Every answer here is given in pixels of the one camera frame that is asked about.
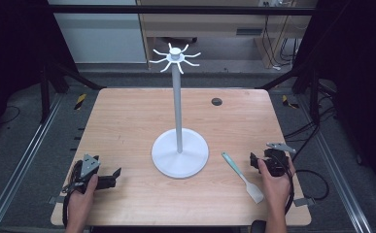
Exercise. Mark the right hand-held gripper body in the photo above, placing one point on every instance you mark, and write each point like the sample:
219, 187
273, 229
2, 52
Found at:
278, 163

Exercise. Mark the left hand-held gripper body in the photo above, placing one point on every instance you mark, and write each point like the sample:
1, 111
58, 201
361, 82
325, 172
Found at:
88, 165

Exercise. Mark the white hook stand rack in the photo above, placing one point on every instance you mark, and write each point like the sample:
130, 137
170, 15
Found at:
177, 106

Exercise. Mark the person's right hand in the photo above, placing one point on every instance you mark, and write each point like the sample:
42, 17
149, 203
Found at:
278, 191

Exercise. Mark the person's left hand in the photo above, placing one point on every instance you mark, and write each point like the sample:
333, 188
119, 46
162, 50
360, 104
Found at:
82, 204

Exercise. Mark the black chair part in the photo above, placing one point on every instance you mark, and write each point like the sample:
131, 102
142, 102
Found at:
257, 226

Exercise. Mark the yellow black striped marker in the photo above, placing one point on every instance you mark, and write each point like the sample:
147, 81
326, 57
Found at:
80, 101
286, 101

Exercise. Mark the dark round table grommet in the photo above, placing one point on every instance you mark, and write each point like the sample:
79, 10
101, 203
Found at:
217, 101

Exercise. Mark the black curtain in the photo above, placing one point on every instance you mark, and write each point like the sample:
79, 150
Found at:
357, 64
10, 48

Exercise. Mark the white cabinet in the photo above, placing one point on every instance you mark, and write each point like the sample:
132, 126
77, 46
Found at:
101, 39

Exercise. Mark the white power strip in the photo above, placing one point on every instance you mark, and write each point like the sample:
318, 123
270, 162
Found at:
274, 3

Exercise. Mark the grey metal table bracket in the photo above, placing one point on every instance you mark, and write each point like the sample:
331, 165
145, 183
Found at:
303, 202
54, 200

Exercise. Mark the aluminium floor rail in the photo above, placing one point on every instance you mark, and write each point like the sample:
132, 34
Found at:
337, 174
20, 165

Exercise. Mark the black metal stand frame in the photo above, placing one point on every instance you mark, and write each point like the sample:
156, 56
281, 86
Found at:
314, 93
45, 93

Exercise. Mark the black horizontal frame bar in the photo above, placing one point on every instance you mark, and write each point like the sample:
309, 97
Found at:
176, 9

